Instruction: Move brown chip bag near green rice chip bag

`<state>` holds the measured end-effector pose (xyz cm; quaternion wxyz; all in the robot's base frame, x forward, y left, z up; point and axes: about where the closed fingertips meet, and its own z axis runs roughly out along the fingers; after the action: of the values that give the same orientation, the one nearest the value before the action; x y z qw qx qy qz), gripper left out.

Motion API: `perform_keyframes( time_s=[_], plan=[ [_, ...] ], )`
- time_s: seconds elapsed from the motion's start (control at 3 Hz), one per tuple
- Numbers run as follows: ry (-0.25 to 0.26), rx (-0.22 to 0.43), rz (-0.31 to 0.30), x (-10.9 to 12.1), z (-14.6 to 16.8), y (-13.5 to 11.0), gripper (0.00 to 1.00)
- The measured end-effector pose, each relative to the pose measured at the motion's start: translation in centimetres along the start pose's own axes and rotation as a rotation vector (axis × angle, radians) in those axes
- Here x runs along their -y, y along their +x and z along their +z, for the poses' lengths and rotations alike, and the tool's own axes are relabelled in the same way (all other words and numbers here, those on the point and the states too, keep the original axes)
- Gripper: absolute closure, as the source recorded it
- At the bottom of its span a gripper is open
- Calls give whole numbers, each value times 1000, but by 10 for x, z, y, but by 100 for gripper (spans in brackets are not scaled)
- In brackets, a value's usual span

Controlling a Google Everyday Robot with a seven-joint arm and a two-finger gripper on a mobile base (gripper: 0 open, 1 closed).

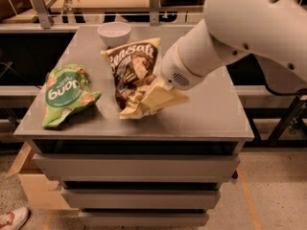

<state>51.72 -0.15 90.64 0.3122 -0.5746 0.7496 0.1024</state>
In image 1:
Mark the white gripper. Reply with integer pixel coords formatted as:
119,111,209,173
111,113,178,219
141,43,204,110

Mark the brown sea salt chip bag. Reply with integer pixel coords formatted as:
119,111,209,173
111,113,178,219
101,37,160,119

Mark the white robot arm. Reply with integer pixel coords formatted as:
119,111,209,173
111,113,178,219
141,0,307,109

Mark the green rice chip bag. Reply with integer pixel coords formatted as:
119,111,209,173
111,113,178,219
42,63,101,128

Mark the grey drawer cabinet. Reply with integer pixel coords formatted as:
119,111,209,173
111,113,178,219
15,26,253,214

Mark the white ceramic bowl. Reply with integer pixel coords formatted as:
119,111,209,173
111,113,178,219
97,22,131,48

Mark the top grey drawer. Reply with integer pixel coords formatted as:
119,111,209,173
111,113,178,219
33,153,239,182

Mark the grey drawer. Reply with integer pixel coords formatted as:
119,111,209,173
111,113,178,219
79,212,209,227
61,189,221,210
33,153,239,182

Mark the middle grey drawer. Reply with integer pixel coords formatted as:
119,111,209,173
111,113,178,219
61,189,221,210

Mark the bottom grey drawer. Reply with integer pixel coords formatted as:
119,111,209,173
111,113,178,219
79,212,209,227

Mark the wooden box on floor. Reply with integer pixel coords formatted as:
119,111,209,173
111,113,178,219
6,143,71,210

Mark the white red sneaker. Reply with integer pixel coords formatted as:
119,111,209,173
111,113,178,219
0,207,30,230

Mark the middle metal rail bracket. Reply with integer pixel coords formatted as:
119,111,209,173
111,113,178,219
149,0,159,26

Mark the metal rail bracket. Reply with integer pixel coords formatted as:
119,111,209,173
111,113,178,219
32,0,53,29
149,0,159,26

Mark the left metal rail bracket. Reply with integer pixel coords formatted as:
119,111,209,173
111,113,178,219
32,0,53,29

